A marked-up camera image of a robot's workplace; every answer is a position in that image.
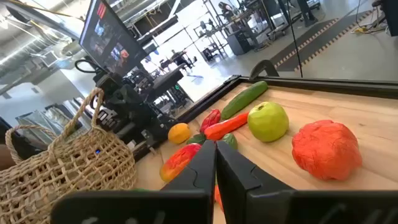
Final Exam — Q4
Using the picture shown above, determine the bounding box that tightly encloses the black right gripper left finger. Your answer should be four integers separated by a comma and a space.
50, 139, 216, 224

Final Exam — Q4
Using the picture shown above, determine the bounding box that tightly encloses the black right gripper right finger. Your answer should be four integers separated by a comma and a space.
216, 141, 398, 224

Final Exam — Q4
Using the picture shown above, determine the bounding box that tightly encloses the red orange crinkled tomato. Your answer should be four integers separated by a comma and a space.
291, 119, 363, 182
213, 183, 224, 212

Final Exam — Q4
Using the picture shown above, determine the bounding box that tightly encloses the red yellow mango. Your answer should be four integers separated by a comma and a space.
159, 142, 203, 184

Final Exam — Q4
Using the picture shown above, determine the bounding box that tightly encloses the long green cucumber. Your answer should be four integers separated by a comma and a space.
221, 133, 239, 151
220, 80, 269, 121

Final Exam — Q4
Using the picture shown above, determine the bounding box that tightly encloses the yellow lemon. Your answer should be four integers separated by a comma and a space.
167, 123, 192, 145

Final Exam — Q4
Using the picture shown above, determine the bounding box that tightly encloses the orange carrot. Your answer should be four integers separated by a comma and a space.
186, 111, 250, 146

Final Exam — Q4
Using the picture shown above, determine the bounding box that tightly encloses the green apple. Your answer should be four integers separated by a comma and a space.
247, 101, 290, 143

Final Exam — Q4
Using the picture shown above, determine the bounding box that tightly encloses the red chili pepper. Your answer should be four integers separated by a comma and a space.
199, 108, 222, 134

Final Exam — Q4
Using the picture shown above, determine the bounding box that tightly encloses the woven straw basket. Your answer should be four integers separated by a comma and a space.
0, 87, 137, 224

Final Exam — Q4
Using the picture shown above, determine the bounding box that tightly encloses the person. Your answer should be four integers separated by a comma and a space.
217, 1, 236, 19
170, 49, 193, 70

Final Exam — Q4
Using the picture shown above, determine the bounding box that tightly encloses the black hazard striped mat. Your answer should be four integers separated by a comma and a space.
269, 10, 374, 73

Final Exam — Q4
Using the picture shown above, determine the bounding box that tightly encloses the black computer monitor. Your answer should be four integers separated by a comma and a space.
78, 0, 149, 77

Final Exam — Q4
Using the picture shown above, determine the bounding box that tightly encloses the thin black floor cable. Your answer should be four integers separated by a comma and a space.
285, 0, 304, 79

